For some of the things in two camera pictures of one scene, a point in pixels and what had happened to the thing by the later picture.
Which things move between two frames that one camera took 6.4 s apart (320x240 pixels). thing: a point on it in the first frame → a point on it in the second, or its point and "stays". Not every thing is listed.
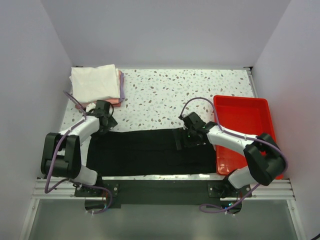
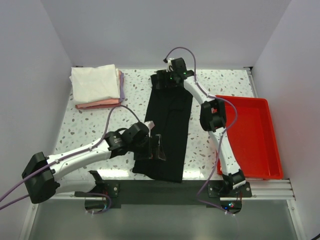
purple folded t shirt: (122, 89) stays
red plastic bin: (247, 116) stays
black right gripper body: (188, 137) → (169, 77)
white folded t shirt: (93, 83) stays
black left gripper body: (110, 124) → (142, 150)
